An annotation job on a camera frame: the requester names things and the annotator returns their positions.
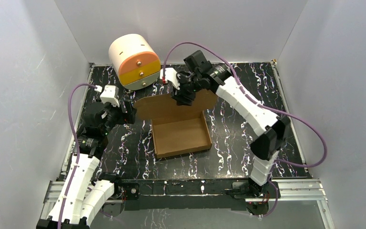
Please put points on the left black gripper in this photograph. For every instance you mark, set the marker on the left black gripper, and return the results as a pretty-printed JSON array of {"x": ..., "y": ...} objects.
[{"x": 127, "y": 110}]

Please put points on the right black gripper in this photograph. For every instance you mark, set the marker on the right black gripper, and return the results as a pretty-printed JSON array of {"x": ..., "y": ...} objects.
[{"x": 179, "y": 94}]

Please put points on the brown cardboard box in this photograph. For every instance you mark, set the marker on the brown cardboard box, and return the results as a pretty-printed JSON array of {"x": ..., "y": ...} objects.
[{"x": 177, "y": 130}]

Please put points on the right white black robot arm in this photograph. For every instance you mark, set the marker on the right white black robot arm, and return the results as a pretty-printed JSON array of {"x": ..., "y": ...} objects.
[{"x": 220, "y": 79}]

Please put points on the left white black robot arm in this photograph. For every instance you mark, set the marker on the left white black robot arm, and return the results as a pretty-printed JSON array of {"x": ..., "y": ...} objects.
[{"x": 76, "y": 206}]

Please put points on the round white drawer cabinet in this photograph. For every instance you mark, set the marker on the round white drawer cabinet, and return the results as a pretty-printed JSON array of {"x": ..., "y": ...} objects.
[{"x": 135, "y": 62}]

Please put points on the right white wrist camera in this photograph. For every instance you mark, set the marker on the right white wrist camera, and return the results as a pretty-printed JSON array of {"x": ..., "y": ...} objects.
[{"x": 169, "y": 75}]

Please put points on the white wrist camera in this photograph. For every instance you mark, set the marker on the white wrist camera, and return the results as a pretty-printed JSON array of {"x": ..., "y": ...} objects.
[
  {"x": 110, "y": 95},
  {"x": 169, "y": 75}
]

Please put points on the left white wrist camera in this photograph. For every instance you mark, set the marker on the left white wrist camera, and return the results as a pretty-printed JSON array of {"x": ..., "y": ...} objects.
[{"x": 110, "y": 95}]

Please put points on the aluminium front rail frame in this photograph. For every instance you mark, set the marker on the aluminium front rail frame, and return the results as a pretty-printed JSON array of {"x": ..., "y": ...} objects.
[{"x": 220, "y": 193}]

